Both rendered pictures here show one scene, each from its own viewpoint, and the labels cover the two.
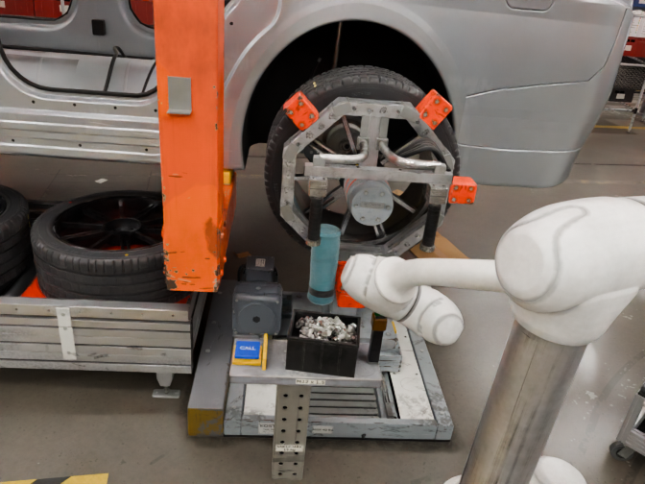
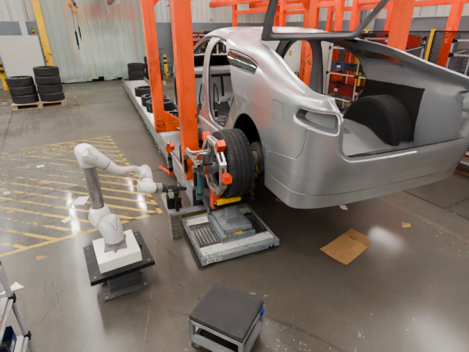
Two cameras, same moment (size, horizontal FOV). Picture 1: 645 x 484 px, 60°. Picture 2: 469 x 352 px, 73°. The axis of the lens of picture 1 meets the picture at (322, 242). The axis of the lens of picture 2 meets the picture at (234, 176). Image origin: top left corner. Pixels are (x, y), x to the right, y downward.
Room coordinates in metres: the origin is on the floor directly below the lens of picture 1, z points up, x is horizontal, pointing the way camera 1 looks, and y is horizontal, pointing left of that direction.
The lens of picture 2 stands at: (1.09, -2.84, 2.03)
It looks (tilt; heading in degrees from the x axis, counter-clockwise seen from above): 25 degrees down; 73
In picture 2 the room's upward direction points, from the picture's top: straight up
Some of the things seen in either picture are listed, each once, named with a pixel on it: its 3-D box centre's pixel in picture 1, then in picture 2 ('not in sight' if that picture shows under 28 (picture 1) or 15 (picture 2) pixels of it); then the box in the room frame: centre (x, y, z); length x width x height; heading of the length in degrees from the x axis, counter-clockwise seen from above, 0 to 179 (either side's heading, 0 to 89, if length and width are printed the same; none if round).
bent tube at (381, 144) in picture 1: (411, 144); (204, 153); (1.60, -0.23, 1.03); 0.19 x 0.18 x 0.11; 5
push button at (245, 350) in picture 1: (247, 350); not in sight; (1.29, 0.19, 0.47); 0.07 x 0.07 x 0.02; 5
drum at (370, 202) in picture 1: (368, 193); (206, 167); (1.64, -0.13, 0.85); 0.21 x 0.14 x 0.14; 5
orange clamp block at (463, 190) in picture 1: (459, 189); (226, 178); (1.75, -0.43, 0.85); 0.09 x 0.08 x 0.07; 95
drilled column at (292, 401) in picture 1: (291, 419); (174, 220); (1.31, 0.05, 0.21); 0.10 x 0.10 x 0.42; 5
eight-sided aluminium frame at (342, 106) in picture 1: (365, 184); (213, 165); (1.72, -0.12, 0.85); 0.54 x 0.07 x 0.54; 95
